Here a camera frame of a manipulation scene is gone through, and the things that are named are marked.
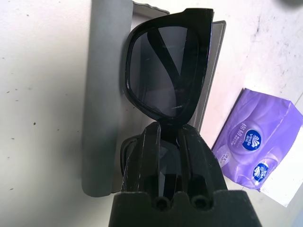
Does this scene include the purple tissue pack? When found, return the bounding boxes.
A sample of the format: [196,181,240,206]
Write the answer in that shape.
[211,87,303,208]

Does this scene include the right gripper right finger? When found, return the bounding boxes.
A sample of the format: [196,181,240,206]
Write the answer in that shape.
[176,125,228,197]

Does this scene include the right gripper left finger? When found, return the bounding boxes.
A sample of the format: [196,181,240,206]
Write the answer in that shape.
[120,122,164,197]

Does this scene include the grey glasses case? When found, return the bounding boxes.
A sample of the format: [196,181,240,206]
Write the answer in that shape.
[81,0,227,197]

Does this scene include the black sunglasses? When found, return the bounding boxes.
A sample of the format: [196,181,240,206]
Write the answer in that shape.
[119,8,215,197]

